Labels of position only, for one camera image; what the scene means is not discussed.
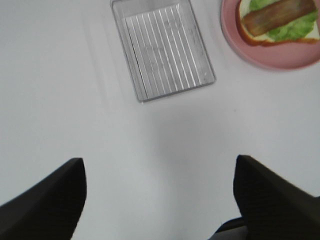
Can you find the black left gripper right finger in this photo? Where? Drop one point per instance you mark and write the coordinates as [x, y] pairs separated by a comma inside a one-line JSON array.
[[271, 207]]

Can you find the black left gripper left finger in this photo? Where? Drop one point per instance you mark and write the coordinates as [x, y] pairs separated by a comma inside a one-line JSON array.
[[51, 209]]

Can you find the green lettuce leaf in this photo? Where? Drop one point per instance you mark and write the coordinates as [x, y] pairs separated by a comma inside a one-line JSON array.
[[305, 27]]

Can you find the bacon strip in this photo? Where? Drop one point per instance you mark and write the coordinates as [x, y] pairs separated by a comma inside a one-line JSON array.
[[275, 15]]

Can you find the bread slice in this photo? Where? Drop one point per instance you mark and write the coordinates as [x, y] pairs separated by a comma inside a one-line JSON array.
[[249, 39]]

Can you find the pink round plate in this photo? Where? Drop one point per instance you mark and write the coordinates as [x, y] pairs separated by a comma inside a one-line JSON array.
[[283, 57]]

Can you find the left clear plastic tray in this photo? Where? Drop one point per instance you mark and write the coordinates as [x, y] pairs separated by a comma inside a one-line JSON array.
[[163, 47]]

